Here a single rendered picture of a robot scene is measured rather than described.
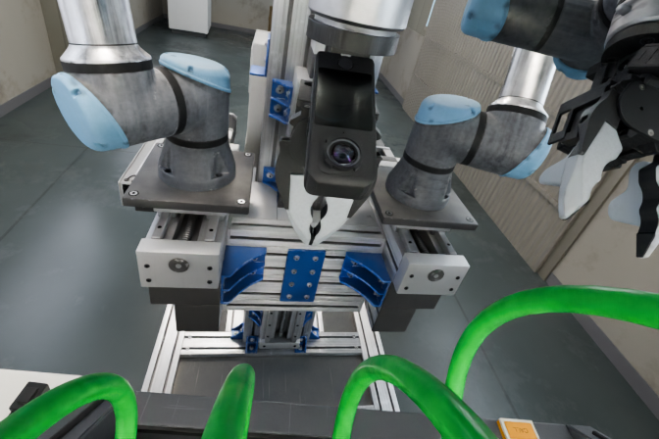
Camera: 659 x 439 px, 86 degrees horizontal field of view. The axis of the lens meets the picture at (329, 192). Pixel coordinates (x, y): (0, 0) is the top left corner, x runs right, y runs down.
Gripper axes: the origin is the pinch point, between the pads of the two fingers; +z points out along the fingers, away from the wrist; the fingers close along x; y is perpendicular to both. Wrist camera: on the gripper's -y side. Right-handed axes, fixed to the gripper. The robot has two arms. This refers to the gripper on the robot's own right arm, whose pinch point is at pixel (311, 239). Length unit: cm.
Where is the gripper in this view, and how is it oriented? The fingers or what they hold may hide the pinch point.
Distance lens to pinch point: 36.2
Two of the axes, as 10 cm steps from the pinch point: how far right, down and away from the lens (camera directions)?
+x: -9.8, -1.5, -1.2
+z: -1.9, 8.2, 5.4
